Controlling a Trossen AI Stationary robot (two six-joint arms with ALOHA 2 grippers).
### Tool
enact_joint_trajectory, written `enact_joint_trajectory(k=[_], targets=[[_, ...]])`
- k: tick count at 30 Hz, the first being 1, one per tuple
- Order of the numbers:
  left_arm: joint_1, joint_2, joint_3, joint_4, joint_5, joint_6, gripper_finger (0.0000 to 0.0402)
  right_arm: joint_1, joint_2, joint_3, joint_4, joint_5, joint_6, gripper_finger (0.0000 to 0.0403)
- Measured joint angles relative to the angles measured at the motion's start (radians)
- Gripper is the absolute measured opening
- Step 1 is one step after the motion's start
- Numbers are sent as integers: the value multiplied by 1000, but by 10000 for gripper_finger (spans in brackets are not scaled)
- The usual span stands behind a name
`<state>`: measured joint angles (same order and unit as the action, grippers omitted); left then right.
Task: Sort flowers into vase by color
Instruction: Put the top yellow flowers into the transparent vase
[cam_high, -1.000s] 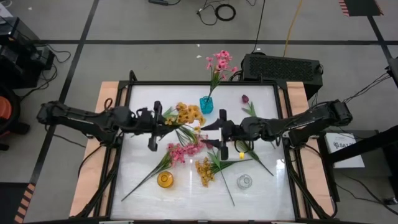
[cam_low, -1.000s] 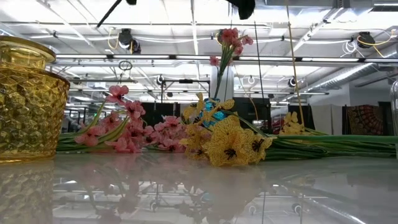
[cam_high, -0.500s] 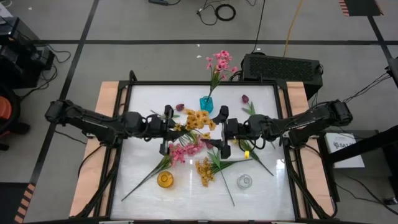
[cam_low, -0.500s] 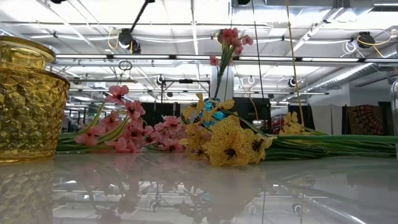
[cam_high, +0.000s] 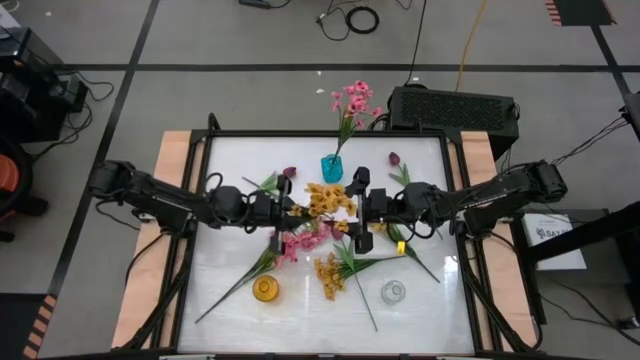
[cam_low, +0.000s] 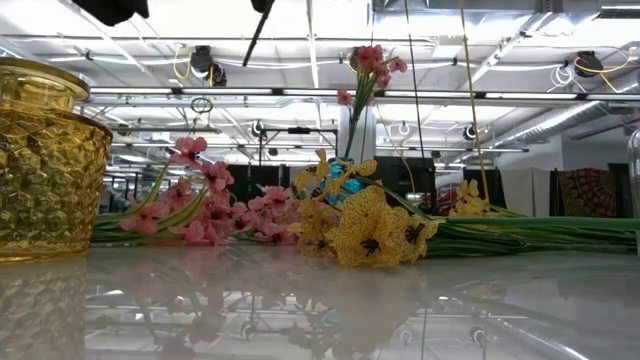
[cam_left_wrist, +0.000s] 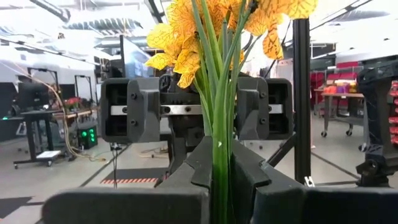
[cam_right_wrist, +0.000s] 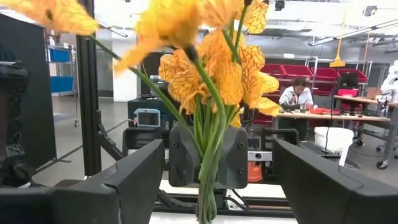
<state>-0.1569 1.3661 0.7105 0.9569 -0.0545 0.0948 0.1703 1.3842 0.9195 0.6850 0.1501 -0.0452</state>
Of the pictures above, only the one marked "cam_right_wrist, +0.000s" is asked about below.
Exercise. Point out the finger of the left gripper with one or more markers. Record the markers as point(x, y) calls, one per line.
point(182, 158)
point(234, 161)

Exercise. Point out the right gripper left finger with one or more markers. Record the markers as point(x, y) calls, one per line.
point(130, 193)

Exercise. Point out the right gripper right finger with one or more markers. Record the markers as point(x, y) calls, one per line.
point(326, 199)

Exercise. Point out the yellow artificial flower bunch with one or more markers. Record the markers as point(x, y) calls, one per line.
point(183, 77)

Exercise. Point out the white handheld screen device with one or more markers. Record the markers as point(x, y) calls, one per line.
point(148, 118)

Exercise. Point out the white plastic tub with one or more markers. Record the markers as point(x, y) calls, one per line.
point(332, 140)

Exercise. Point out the metal shelf rack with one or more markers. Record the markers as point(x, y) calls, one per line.
point(75, 93)

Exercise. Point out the wooden workbench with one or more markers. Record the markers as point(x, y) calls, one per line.
point(342, 117)
point(357, 100)

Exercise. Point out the person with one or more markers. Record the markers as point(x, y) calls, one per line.
point(297, 95)

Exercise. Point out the blue storage bin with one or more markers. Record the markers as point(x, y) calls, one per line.
point(59, 55)
point(61, 84)

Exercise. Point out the black partition panel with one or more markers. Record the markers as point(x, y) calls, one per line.
point(40, 93)

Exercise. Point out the long ceiling light fixture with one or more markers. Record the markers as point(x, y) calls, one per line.
point(112, 29)
point(357, 31)

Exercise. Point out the black monitor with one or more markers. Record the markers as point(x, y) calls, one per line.
point(349, 80)

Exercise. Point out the white metal bin rack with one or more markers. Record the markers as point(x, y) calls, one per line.
point(316, 62)

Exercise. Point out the white robot figure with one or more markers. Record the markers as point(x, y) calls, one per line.
point(390, 82)

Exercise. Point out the black ribbed equipment piece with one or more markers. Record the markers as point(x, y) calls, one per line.
point(12, 93)

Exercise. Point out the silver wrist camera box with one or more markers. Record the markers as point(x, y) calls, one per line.
point(259, 156)

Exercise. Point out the black metal rig frame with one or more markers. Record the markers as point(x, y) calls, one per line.
point(88, 93)

